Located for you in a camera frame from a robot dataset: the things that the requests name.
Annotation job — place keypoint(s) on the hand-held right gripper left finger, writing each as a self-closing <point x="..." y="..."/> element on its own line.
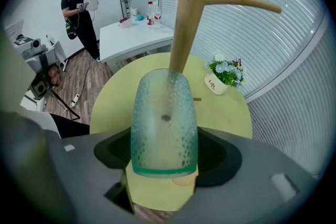
<point x="86" y="178"/>

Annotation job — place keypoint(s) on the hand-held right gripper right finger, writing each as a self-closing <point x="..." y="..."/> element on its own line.
<point x="249" y="191"/>

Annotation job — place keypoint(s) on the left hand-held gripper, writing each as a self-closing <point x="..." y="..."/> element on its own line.
<point x="39" y="60"/>

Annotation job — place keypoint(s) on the green glass cup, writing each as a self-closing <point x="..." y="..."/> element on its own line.
<point x="162" y="144"/>

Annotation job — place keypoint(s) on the wooden cup tree stand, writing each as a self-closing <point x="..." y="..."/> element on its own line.
<point x="191" y="8"/>

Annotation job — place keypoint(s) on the person's left hand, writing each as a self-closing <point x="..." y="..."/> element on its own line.
<point x="55" y="74"/>

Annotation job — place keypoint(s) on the person's black shorts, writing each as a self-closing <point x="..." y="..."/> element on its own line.
<point x="71" y="127"/>

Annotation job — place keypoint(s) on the white power strip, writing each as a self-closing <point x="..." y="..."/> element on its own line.
<point x="74" y="101"/>

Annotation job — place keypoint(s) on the person's white printed shirt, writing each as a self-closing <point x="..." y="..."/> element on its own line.
<point x="44" y="123"/>

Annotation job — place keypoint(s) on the white curved panel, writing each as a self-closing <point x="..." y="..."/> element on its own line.
<point x="92" y="1"/>

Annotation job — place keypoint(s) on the yellow-green round tablecloth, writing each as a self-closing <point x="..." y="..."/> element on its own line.
<point x="118" y="102"/>

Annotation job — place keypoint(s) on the large white table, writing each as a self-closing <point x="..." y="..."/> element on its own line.
<point x="126" y="39"/>

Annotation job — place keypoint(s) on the white box with pink contents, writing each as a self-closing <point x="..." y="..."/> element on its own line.
<point x="127" y="24"/>

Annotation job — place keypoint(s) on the small teal item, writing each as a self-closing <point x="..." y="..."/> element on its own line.
<point x="139" y="17"/>

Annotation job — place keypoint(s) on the white pot with flowers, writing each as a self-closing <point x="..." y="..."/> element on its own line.
<point x="214" y="85"/>

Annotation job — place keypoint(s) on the red cap plastic bottle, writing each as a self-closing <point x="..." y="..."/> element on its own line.
<point x="150" y="17"/>

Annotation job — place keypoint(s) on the small clear glass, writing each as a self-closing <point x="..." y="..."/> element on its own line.
<point x="158" y="31"/>

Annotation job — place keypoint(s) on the clear cap plastic bottle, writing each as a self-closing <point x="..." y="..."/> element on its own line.
<point x="157" y="22"/>

